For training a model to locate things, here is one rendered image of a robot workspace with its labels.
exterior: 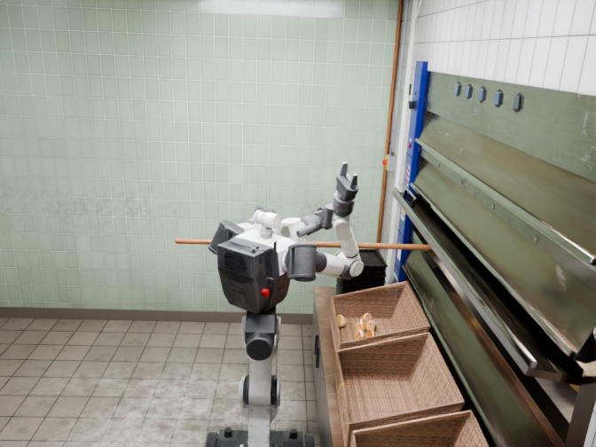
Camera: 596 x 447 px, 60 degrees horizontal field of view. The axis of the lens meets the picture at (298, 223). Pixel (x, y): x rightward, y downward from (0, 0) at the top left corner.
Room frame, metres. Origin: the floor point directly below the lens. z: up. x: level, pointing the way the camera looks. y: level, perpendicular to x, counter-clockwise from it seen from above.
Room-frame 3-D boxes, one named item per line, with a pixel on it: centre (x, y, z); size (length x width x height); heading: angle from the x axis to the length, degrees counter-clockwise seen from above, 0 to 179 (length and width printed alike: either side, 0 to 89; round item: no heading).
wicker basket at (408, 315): (2.64, -0.47, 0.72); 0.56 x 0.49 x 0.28; 2
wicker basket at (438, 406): (2.03, -0.47, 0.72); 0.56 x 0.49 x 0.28; 2
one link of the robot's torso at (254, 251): (2.07, 0.17, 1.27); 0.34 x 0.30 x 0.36; 57
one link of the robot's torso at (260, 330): (2.03, 0.15, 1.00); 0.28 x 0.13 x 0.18; 2
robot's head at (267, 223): (2.12, 0.13, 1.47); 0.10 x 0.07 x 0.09; 57
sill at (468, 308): (2.06, -0.76, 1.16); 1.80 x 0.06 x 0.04; 2
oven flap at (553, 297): (2.06, -0.73, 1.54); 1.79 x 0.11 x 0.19; 2
